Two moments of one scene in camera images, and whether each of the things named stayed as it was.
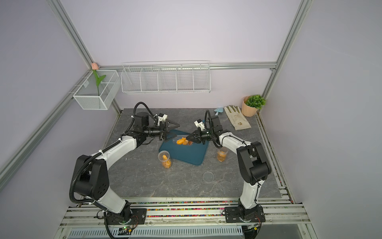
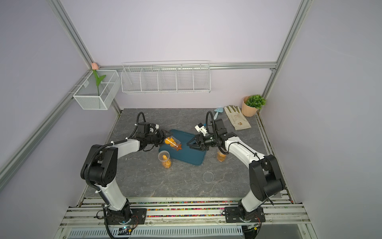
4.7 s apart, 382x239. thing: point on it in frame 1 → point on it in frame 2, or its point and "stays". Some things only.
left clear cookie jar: (164, 157) stays
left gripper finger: (170, 125) → (165, 133)
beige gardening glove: (238, 121) stays
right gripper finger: (194, 138) → (195, 146)
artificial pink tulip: (95, 66) stays
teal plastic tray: (194, 154) stays
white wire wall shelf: (166, 76) stays
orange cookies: (184, 141) → (172, 142)
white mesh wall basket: (98, 89) stays
